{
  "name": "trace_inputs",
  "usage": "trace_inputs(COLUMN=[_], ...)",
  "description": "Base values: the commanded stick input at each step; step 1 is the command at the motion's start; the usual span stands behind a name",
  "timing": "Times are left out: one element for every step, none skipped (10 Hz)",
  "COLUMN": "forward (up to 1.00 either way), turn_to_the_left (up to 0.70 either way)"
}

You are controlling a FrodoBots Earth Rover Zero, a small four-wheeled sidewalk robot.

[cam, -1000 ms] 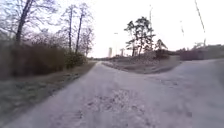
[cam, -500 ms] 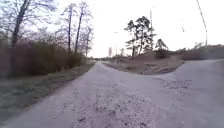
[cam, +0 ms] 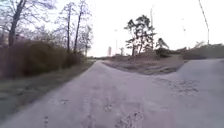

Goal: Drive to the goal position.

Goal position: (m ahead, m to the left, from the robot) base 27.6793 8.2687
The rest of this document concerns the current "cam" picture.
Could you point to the grass patch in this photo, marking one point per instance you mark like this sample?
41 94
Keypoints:
146 65

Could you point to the grey asphalt path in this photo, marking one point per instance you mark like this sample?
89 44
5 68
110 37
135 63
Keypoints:
110 100

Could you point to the pine trees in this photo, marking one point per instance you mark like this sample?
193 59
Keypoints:
141 33

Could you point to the row of bare trees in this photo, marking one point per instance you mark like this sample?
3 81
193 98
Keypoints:
71 26

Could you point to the grass verge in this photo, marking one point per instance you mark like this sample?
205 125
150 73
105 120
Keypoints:
30 88

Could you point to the dark bushes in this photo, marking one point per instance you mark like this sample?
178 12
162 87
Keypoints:
200 51

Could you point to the leaning pole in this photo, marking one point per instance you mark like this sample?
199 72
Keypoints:
205 20

